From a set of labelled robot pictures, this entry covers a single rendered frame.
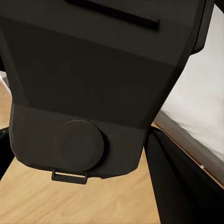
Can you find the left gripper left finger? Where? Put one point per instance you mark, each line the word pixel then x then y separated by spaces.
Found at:
pixel 6 154

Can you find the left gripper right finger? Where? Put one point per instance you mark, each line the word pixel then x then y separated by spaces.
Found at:
pixel 184 192

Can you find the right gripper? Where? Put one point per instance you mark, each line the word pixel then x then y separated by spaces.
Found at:
pixel 220 4

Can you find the bed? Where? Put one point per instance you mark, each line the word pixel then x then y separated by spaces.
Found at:
pixel 193 113

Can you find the digital camera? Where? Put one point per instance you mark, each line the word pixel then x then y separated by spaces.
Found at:
pixel 88 78

